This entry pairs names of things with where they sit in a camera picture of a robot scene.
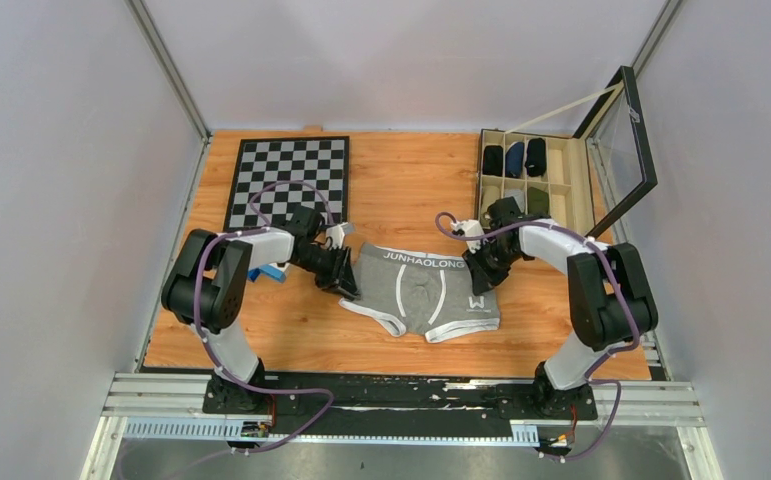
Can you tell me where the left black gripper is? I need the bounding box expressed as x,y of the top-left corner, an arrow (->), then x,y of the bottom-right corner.
293,245 -> 361,301

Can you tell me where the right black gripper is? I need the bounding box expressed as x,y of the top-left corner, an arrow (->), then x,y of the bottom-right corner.
463,239 -> 524,296

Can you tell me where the grey underwear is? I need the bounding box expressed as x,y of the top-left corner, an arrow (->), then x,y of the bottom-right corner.
504,189 -> 526,211
339,243 -> 501,343

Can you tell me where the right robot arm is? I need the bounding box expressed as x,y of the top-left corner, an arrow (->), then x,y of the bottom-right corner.
452,197 -> 658,418

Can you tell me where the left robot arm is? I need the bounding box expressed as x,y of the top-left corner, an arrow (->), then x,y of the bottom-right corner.
161,206 -> 361,413

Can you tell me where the beige rolled underwear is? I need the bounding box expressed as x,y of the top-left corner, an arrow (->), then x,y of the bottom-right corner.
479,185 -> 501,227

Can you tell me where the grey rolled underwear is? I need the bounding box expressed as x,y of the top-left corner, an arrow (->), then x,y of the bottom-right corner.
504,189 -> 526,211

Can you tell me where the navy rolled underwear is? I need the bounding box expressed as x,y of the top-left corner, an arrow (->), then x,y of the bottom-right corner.
504,141 -> 525,178

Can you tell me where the black rolled underwear tall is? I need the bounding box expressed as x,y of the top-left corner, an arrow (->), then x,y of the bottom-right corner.
524,138 -> 547,177

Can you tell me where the blue white block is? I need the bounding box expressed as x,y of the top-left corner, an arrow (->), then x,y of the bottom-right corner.
247,263 -> 289,283

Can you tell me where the black white chessboard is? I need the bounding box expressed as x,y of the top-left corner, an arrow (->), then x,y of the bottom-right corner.
224,136 -> 350,231

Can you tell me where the black compartment storage box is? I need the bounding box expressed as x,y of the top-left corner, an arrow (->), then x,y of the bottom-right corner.
474,66 -> 658,238

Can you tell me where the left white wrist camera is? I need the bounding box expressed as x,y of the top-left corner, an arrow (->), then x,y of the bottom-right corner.
324,222 -> 355,250

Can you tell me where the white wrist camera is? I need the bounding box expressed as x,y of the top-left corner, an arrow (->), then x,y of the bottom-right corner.
324,222 -> 355,250
451,219 -> 485,253

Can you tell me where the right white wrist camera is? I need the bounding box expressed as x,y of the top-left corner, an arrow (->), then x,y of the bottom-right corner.
451,219 -> 485,253

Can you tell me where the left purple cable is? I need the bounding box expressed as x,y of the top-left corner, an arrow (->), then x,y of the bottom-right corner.
191,180 -> 337,465

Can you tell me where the purple cable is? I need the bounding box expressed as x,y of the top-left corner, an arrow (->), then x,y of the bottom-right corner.
434,211 -> 643,463
191,180 -> 337,465

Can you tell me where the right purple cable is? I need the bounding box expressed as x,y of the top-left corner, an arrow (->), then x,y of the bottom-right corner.
434,211 -> 643,463

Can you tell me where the right aluminium frame post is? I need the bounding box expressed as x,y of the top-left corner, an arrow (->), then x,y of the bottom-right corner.
631,0 -> 685,74

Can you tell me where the aluminium frame post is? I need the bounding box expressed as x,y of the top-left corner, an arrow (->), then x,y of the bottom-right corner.
631,0 -> 685,74
125,0 -> 212,144

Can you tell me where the left aluminium frame post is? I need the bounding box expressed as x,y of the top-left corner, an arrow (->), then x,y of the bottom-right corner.
125,0 -> 212,144

